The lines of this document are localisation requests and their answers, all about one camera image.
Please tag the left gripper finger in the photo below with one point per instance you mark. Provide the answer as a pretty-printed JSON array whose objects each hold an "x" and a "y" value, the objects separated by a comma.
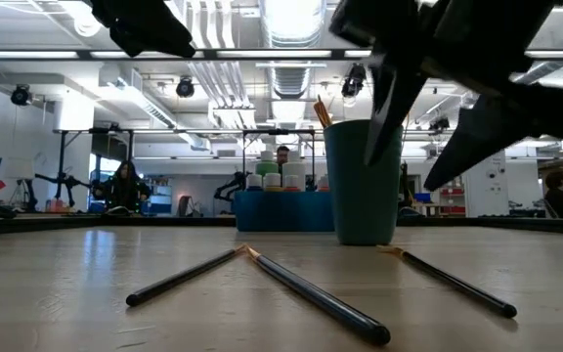
[{"x": 149, "y": 29}]

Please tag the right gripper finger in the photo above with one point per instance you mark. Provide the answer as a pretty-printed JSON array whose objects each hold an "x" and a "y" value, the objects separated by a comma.
[
  {"x": 394, "y": 102},
  {"x": 506, "y": 122}
]

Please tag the teal plastic cup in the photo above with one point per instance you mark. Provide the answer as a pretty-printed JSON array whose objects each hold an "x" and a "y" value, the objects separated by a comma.
[{"x": 355, "y": 205}]

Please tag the large green paint bottle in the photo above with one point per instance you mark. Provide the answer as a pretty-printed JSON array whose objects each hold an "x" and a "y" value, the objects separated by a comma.
[{"x": 265, "y": 168}]

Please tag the ochre brown paint bottle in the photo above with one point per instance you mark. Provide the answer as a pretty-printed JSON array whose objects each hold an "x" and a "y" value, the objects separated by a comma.
[{"x": 272, "y": 183}]

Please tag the thin short black paintbrush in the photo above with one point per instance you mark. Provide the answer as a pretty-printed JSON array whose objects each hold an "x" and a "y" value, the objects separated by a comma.
[{"x": 179, "y": 278}]

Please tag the black background robot arm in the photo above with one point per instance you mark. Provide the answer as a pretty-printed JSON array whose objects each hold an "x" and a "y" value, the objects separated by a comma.
[
  {"x": 66, "y": 181},
  {"x": 230, "y": 186}
]

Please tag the white pillar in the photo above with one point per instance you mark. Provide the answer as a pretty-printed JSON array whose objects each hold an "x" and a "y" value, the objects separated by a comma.
[{"x": 487, "y": 195}]

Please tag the red storage shelf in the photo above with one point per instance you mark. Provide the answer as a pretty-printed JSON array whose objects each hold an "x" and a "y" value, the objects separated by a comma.
[{"x": 455, "y": 210}]

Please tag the black overhead light bar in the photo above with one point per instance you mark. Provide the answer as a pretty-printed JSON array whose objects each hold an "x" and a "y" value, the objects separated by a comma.
[{"x": 262, "y": 54}]

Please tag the blue plastic tray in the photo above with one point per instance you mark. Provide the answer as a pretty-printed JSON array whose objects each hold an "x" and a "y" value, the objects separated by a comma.
[{"x": 281, "y": 212}]

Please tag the blue lit shelf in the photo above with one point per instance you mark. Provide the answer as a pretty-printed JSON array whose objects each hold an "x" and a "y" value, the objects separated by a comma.
[{"x": 161, "y": 203}]

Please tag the black tripod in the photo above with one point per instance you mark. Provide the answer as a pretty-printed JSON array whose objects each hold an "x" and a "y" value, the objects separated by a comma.
[{"x": 25, "y": 195}]

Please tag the black ceiling-mounted camera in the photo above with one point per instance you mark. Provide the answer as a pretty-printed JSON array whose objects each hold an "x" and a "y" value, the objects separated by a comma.
[
  {"x": 355, "y": 80},
  {"x": 439, "y": 123},
  {"x": 185, "y": 88},
  {"x": 20, "y": 94}
]

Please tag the black background rig frame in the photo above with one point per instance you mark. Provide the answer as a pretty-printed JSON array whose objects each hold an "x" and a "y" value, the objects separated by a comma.
[{"x": 188, "y": 131}]

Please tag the silver ceiling air duct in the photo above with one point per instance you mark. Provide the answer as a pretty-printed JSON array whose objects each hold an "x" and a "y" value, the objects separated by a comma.
[{"x": 291, "y": 29}]

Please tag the black aluminium table frame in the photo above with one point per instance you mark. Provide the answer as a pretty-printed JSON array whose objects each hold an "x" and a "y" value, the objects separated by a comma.
[{"x": 115, "y": 221}]

